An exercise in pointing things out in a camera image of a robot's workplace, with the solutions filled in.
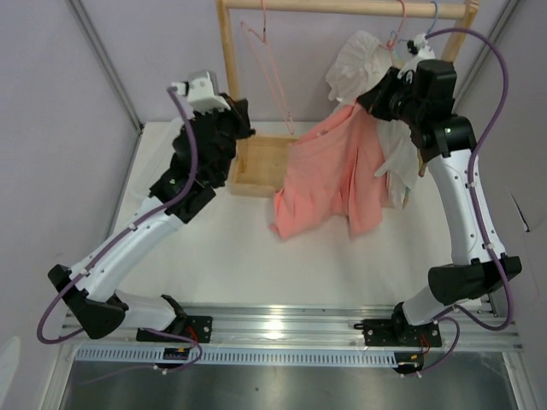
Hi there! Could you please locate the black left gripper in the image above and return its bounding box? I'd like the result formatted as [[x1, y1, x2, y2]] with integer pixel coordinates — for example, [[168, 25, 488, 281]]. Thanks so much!
[[192, 93, 256, 184]]

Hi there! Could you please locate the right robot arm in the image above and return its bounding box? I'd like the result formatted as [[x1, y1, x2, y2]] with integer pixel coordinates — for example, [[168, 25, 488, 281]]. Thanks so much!
[[357, 60, 522, 345]]

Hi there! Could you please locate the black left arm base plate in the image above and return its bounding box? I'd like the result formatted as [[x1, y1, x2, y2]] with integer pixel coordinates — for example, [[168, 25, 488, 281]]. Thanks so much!
[[136, 315, 213, 343]]

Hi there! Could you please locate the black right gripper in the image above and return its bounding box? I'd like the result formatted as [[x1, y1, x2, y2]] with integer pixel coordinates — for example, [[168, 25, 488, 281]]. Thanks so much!
[[358, 67, 426, 127]]

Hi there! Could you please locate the blue wire hanger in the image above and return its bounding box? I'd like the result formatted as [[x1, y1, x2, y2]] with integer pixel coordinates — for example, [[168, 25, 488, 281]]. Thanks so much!
[[395, 1, 441, 44]]

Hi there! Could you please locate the aluminium rail frame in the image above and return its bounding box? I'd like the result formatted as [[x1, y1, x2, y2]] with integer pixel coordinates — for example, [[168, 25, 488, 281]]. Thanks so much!
[[71, 303, 523, 353]]

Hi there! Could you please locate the white plastic basket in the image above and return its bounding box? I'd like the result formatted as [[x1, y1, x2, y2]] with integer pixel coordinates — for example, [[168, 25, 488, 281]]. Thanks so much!
[[130, 118, 183, 200]]

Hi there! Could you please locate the wooden clothes rack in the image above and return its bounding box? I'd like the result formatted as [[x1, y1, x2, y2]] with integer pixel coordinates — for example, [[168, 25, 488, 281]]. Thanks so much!
[[216, 1, 479, 198]]

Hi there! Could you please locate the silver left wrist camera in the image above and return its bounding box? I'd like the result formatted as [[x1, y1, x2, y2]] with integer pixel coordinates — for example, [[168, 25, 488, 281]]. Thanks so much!
[[170, 70, 230, 118]]

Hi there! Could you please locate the white slotted cable duct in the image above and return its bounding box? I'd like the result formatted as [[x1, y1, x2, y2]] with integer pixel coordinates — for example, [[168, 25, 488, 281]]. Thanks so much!
[[75, 346, 397, 368]]

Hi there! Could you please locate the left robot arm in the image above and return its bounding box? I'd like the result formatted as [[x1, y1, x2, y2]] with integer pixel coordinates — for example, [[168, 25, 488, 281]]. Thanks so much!
[[48, 93, 256, 342]]

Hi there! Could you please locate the white ruffled garment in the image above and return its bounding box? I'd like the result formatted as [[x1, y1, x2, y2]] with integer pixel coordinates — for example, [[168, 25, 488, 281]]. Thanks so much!
[[326, 31, 419, 209]]

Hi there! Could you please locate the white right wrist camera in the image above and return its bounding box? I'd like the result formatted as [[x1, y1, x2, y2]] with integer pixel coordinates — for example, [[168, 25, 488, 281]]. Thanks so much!
[[397, 33, 436, 79]]

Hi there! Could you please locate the pink hanger with white garment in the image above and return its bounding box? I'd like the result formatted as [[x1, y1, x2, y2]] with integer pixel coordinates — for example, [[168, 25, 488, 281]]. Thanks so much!
[[384, 0, 407, 50]]

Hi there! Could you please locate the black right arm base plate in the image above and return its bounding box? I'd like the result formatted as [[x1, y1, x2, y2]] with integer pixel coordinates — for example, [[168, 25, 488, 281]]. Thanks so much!
[[353, 319, 443, 348]]

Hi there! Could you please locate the pink skirt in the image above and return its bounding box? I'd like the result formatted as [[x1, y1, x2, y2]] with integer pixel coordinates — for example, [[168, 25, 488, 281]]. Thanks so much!
[[270, 103, 387, 240]]

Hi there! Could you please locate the pink wire hanger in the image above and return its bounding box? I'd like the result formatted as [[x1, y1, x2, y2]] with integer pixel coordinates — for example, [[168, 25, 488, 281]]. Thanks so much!
[[240, 0, 295, 136]]

